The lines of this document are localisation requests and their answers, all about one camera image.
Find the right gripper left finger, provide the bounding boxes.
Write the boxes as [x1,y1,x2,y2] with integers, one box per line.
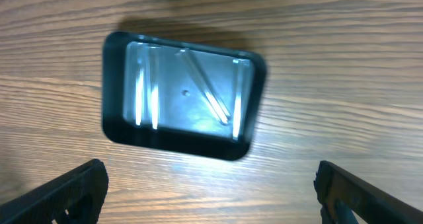
[0,159,110,224]

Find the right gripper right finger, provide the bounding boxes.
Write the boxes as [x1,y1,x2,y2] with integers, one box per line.
[313,160,423,224]

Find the black tray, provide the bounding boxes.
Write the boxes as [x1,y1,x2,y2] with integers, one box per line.
[100,30,268,161]

